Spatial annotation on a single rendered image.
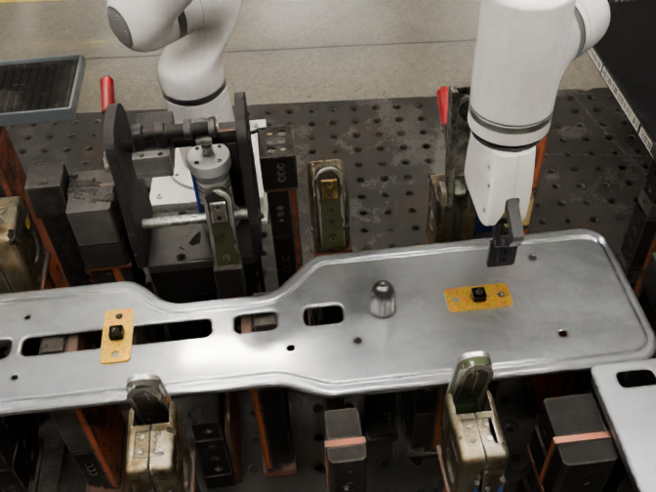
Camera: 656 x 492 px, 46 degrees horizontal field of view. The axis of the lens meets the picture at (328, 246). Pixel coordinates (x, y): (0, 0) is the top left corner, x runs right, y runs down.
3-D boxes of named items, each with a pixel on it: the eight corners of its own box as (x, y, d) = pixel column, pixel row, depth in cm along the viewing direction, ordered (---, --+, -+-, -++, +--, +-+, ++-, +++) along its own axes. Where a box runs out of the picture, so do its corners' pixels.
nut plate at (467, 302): (449, 312, 99) (450, 307, 98) (443, 290, 102) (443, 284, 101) (513, 306, 99) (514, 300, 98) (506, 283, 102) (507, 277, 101)
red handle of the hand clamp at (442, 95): (445, 195, 104) (430, 86, 107) (442, 199, 106) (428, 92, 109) (476, 192, 104) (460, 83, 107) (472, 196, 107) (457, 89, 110)
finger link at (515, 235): (498, 168, 83) (491, 204, 88) (517, 221, 78) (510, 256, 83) (509, 167, 83) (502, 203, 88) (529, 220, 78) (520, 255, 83)
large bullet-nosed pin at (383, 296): (372, 326, 100) (372, 293, 95) (368, 307, 102) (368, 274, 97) (395, 324, 100) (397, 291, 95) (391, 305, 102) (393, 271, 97)
